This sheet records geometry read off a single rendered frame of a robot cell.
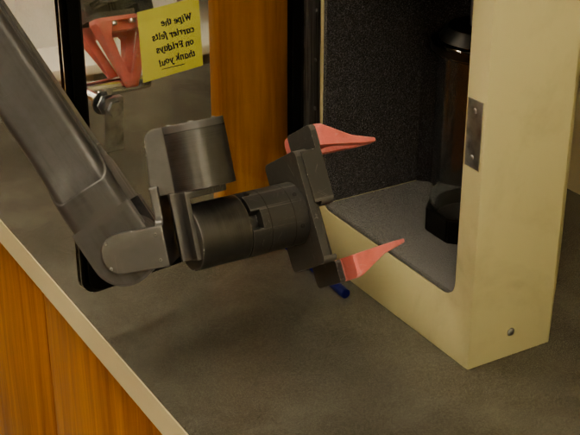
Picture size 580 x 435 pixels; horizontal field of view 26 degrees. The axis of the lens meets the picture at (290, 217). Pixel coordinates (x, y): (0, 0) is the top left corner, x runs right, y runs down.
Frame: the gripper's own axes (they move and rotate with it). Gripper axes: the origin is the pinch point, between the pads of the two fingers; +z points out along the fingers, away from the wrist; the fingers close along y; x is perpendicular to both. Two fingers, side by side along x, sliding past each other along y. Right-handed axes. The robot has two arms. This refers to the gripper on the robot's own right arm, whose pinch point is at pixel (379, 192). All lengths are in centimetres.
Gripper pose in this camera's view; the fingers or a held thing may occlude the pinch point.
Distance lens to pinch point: 116.5
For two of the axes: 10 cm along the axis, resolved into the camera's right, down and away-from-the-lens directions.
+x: -4.2, 1.8, 8.9
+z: 8.7, -2.1, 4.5
